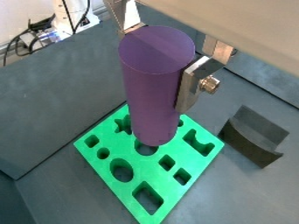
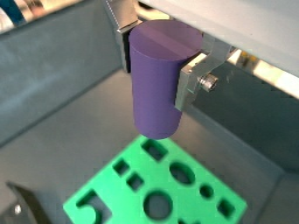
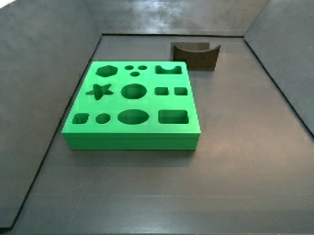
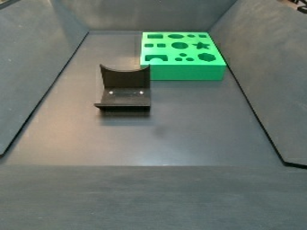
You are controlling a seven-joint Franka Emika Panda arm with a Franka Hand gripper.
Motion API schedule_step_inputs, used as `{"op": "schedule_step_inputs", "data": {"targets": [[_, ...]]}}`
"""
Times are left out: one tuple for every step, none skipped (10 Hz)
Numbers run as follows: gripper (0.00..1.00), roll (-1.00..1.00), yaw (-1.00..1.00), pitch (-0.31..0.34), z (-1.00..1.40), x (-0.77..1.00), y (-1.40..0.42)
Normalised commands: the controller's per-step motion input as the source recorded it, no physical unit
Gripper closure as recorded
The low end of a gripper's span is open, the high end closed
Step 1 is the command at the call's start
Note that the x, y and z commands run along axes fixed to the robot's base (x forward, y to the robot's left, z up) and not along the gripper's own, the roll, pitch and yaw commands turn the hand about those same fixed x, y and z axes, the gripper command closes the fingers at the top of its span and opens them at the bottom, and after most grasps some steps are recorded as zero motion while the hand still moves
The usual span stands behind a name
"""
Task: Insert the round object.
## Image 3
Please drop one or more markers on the green shape sorter block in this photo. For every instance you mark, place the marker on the green shape sorter block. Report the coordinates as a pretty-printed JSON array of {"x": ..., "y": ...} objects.
[{"x": 133, "y": 106}]

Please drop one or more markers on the dark curved foam holder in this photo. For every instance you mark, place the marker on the dark curved foam holder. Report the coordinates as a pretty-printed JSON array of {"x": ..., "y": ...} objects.
[{"x": 196, "y": 54}]

